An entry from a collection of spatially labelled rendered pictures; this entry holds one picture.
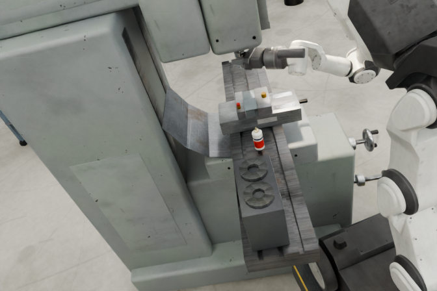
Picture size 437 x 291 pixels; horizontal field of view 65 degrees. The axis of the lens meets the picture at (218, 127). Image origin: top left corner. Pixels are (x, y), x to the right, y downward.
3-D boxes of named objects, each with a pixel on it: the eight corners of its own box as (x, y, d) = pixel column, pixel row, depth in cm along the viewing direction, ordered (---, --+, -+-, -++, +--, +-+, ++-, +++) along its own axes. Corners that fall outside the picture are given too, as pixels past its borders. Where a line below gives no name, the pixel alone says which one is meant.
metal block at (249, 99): (255, 100, 153) (253, 89, 149) (257, 108, 148) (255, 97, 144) (244, 102, 153) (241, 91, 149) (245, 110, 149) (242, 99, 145)
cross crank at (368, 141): (371, 139, 178) (372, 121, 171) (381, 154, 169) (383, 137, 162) (341, 145, 180) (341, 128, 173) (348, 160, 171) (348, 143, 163)
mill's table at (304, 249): (262, 65, 203) (260, 52, 198) (320, 261, 108) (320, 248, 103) (224, 73, 206) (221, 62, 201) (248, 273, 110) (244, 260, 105)
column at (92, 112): (217, 208, 238) (132, -20, 139) (220, 273, 202) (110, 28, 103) (147, 220, 243) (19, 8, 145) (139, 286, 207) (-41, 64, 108)
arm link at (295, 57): (281, 49, 136) (310, 49, 131) (278, 76, 135) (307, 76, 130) (273, 39, 126) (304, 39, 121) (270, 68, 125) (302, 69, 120)
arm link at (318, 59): (288, 43, 131) (318, 50, 134) (285, 65, 130) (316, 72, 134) (296, 38, 124) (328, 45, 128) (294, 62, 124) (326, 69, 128)
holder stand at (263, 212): (276, 189, 123) (268, 151, 110) (290, 244, 106) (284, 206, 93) (242, 196, 124) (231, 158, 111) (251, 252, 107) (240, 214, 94)
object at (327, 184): (336, 183, 216) (335, 109, 178) (354, 227, 191) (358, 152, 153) (211, 206, 224) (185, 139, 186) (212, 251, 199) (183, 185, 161)
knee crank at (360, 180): (396, 172, 171) (397, 164, 167) (401, 181, 166) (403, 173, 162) (351, 180, 173) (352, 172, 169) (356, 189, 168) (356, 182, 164)
